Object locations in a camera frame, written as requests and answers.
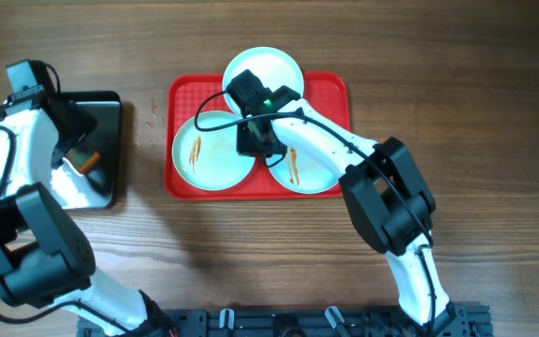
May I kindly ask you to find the orange green sponge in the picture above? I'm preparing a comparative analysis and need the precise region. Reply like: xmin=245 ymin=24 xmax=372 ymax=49
xmin=66 ymin=145 xmax=101 ymax=174

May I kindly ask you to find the light blue plate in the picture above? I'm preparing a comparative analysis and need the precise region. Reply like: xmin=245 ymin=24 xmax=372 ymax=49
xmin=269 ymin=147 xmax=338 ymax=195
xmin=222 ymin=47 xmax=304 ymax=95
xmin=171 ymin=117 xmax=255 ymax=191

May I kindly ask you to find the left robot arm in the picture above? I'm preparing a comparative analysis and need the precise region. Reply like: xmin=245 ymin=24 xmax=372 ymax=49
xmin=0 ymin=60 xmax=177 ymax=336

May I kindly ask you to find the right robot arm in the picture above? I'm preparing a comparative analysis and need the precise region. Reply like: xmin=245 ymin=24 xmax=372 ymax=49
xmin=224 ymin=70 xmax=452 ymax=336

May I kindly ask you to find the black water tray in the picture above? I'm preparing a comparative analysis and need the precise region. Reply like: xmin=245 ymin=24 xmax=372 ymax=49
xmin=51 ymin=91 xmax=123 ymax=210

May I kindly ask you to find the red plastic tray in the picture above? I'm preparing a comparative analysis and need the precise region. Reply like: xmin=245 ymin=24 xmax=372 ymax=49
xmin=164 ymin=71 xmax=351 ymax=201

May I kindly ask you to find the black mounting rail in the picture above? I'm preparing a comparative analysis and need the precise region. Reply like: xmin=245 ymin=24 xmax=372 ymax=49
xmin=76 ymin=304 xmax=493 ymax=337

